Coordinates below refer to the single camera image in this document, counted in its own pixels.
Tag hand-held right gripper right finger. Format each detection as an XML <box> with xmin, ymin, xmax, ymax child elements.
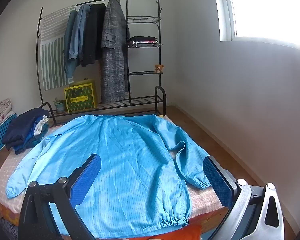
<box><xmin>202</xmin><ymin>155</ymin><xmax>284</xmax><ymax>240</ymax></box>

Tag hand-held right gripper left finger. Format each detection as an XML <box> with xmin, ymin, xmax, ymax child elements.
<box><xmin>17</xmin><ymin>153</ymin><xmax>102</xmax><ymax>240</ymax></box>

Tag light blue striped jacket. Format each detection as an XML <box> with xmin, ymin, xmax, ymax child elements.
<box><xmin>5</xmin><ymin>114</ymin><xmax>212</xmax><ymax>239</ymax></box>

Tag pile of folded clothes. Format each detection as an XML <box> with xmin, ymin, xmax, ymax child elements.
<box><xmin>2</xmin><ymin>107</ymin><xmax>50</xmax><ymax>155</ymax></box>

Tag folded dark clothes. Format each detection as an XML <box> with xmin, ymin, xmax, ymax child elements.
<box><xmin>129</xmin><ymin>36</ymin><xmax>158</xmax><ymax>48</ymax></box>

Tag black metal clothes rack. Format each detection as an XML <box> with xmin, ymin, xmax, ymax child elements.
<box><xmin>35</xmin><ymin>0</ymin><xmax>167</xmax><ymax>128</ymax></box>

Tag checked bed blanket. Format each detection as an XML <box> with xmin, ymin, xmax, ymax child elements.
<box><xmin>0</xmin><ymin>115</ymin><xmax>228</xmax><ymax>220</ymax></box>

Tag small potted plant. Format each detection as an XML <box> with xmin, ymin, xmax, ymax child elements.
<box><xmin>53</xmin><ymin>97</ymin><xmax>66</xmax><ymax>114</ymax></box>

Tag yellow green patterned box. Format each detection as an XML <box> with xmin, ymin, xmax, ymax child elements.
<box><xmin>64</xmin><ymin>78</ymin><xmax>98</xmax><ymax>113</ymax></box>

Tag light floral cloth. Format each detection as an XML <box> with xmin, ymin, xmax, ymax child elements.
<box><xmin>0</xmin><ymin>98</ymin><xmax>15</xmax><ymax>127</ymax></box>

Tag grey plaid coat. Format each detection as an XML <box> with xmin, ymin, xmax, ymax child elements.
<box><xmin>101</xmin><ymin>0</ymin><xmax>130</xmax><ymax>103</ymax></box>

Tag black coat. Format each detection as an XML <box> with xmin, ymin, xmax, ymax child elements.
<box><xmin>81</xmin><ymin>3</ymin><xmax>107</xmax><ymax>67</ymax></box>

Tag window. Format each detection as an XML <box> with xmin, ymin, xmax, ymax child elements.
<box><xmin>211</xmin><ymin>0</ymin><xmax>300</xmax><ymax>53</ymax></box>

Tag striped wall hanging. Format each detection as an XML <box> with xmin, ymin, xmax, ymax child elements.
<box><xmin>40</xmin><ymin>5</ymin><xmax>75</xmax><ymax>90</ymax></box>

